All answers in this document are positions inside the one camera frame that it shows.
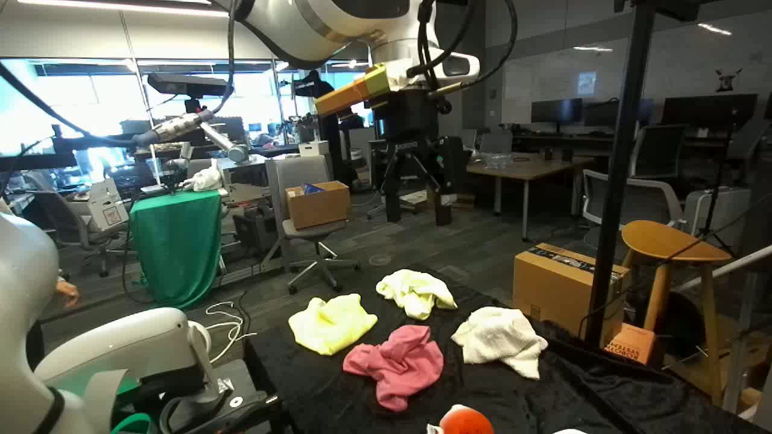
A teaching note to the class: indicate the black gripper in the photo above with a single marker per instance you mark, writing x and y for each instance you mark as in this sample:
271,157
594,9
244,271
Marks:
406,121

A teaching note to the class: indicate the pale green towel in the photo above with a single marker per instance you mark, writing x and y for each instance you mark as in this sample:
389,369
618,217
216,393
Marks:
412,291

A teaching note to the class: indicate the white towel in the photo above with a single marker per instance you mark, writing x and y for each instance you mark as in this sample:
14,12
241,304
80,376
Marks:
497,333

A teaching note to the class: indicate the pink cloth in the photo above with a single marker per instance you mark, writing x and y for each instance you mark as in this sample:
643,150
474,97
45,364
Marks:
399,364

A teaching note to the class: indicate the red white plush toy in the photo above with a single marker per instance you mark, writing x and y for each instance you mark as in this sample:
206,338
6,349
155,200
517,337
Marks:
464,422

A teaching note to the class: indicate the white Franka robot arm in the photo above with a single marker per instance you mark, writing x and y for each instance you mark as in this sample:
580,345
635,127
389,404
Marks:
121,345

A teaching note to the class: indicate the bystander hand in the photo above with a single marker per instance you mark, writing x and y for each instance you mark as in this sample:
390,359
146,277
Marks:
65,292

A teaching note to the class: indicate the small open cardboard box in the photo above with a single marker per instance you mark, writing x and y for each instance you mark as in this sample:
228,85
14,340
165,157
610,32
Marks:
317,209

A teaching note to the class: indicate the light wooden desk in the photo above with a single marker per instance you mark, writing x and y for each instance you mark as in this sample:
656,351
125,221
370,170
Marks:
519,170

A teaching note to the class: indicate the grey swivel chair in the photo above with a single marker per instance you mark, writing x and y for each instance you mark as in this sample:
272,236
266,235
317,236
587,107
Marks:
298,171

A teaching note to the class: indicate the black computer monitor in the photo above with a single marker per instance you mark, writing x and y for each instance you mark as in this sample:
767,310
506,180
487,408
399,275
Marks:
708,109
554,111
599,111

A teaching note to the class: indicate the bright yellow cloth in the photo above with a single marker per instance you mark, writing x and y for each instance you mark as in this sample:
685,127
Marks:
329,326

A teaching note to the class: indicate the cardboard box with black tape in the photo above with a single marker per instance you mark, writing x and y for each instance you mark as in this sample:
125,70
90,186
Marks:
554,280

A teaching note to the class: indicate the black stand pole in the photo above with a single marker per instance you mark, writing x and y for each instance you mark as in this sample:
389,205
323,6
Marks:
615,200

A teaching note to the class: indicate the small white object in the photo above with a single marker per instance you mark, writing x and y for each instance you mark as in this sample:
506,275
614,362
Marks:
206,180

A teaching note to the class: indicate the black velvet tablecloth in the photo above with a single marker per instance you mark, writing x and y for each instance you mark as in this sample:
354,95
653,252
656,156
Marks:
337,393

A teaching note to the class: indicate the green draped table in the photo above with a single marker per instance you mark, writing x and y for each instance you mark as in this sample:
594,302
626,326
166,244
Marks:
177,243

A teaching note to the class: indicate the wooden stool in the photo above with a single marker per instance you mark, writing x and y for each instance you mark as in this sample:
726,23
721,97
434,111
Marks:
671,243

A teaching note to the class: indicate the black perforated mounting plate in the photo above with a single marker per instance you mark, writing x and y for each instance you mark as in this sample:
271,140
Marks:
218,406

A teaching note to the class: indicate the white paper sign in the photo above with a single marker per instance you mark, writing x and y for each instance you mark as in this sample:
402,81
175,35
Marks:
106,205

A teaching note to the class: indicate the silver metal pole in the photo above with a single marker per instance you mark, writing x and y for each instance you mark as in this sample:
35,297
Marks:
725,268

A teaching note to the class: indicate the yellow wrist camera mount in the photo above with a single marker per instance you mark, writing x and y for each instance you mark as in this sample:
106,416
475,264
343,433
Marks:
351,95

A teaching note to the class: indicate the grey frame office chair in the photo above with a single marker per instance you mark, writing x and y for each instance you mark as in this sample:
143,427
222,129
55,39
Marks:
643,200

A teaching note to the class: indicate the black stereo camera bar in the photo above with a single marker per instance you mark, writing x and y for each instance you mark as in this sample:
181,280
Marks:
189,82

